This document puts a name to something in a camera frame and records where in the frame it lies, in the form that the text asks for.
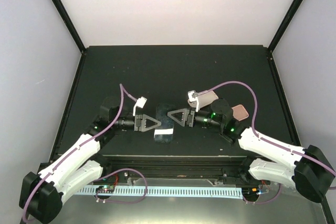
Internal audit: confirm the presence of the black frame post right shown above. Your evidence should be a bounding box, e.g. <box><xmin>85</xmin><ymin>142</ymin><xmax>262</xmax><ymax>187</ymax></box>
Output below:
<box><xmin>267</xmin><ymin>0</ymin><xmax>321</xmax><ymax>51</ymax></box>

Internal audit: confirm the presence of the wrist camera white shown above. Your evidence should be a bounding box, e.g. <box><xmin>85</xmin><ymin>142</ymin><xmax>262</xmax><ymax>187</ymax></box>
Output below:
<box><xmin>187</xmin><ymin>90</ymin><xmax>200</xmax><ymax>112</ymax></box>
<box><xmin>132</xmin><ymin>97</ymin><xmax>147</xmax><ymax>116</ymax></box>

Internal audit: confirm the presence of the circuit board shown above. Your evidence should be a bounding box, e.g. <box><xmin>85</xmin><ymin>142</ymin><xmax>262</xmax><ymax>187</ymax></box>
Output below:
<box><xmin>96</xmin><ymin>185</ymin><xmax>114</xmax><ymax>194</ymax></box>
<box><xmin>241</xmin><ymin>187</ymin><xmax>269</xmax><ymax>196</ymax></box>

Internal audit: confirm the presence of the white slotted cable duct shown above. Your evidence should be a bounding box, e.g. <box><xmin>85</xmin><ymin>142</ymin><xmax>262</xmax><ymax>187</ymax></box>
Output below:
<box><xmin>76</xmin><ymin>185</ymin><xmax>243</xmax><ymax>199</ymax></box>

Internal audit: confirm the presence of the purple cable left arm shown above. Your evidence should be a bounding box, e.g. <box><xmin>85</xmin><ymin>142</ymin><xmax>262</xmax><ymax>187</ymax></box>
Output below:
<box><xmin>21</xmin><ymin>83</ymin><xmax>148</xmax><ymax>222</ymax></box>

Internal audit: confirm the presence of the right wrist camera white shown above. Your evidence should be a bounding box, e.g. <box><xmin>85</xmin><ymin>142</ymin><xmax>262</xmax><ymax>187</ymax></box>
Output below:
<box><xmin>187</xmin><ymin>90</ymin><xmax>200</xmax><ymax>112</ymax></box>

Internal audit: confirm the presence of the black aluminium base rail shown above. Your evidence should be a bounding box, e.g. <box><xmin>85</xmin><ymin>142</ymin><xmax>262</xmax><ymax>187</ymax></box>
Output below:
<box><xmin>39</xmin><ymin>155</ymin><xmax>318</xmax><ymax>183</ymax></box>

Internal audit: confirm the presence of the right circuit board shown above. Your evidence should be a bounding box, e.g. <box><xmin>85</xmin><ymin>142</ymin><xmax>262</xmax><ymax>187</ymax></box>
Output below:
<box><xmin>241</xmin><ymin>187</ymin><xmax>269</xmax><ymax>196</ymax></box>

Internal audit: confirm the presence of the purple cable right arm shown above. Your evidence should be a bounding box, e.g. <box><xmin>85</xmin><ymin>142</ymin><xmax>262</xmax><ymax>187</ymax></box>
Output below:
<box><xmin>194</xmin><ymin>80</ymin><xmax>336</xmax><ymax>206</ymax></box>

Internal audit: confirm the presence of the black frame post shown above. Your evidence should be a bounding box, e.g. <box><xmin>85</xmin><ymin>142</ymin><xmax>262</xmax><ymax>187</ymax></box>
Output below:
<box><xmin>51</xmin><ymin>0</ymin><xmax>86</xmax><ymax>54</ymax></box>
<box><xmin>267</xmin><ymin>0</ymin><xmax>321</xmax><ymax>51</ymax></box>

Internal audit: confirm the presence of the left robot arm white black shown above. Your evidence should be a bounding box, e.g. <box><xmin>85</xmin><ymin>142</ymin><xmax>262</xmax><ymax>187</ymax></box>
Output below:
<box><xmin>19</xmin><ymin>98</ymin><xmax>162</xmax><ymax>223</ymax></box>

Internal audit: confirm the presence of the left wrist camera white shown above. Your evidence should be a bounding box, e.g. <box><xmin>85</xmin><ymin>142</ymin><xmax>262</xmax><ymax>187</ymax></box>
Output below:
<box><xmin>132</xmin><ymin>97</ymin><xmax>147</xmax><ymax>116</ymax></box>

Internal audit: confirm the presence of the left circuit board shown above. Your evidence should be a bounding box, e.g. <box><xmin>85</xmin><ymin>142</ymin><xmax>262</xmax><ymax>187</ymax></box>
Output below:
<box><xmin>96</xmin><ymin>185</ymin><xmax>114</xmax><ymax>194</ymax></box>

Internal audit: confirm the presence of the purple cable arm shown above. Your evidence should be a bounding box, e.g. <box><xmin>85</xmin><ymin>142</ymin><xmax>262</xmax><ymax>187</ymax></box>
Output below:
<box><xmin>21</xmin><ymin>83</ymin><xmax>148</xmax><ymax>222</ymax></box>
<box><xmin>194</xmin><ymin>80</ymin><xmax>336</xmax><ymax>206</ymax></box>

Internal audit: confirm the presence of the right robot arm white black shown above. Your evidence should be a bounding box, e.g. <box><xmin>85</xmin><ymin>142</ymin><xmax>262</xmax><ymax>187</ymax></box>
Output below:
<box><xmin>184</xmin><ymin>99</ymin><xmax>335</xmax><ymax>203</ymax></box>

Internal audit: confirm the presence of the black phone with dual camera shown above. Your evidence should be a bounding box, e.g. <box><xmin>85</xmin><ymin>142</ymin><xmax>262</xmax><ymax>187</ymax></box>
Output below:
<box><xmin>154</xmin><ymin>103</ymin><xmax>175</xmax><ymax>144</ymax></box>

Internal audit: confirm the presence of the black frame post left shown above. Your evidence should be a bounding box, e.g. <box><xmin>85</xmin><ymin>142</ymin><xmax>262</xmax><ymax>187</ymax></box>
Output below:
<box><xmin>51</xmin><ymin>0</ymin><xmax>86</xmax><ymax>54</ymax></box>

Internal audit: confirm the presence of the pink phone case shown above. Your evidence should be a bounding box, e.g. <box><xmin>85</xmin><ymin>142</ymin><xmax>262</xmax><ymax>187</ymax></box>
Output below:
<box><xmin>232</xmin><ymin>104</ymin><xmax>249</xmax><ymax>121</ymax></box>

